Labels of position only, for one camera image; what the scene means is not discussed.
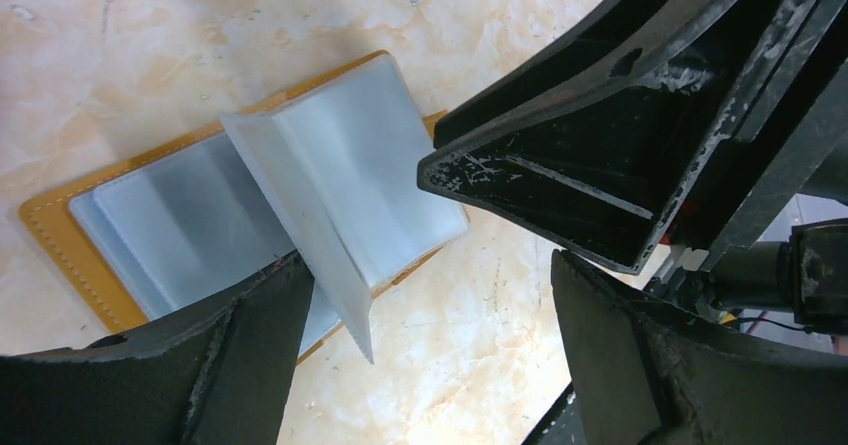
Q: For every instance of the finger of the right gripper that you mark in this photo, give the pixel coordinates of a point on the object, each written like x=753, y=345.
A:
x=607, y=26
x=697, y=128

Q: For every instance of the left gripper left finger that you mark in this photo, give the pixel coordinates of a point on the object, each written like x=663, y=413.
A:
x=216, y=372

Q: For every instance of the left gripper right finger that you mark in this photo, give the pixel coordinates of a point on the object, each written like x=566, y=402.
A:
x=648, y=372

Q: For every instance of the yellow leather card holder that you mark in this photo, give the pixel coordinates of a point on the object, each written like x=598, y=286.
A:
x=326, y=168

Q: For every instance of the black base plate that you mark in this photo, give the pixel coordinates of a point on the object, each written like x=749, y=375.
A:
x=561, y=424

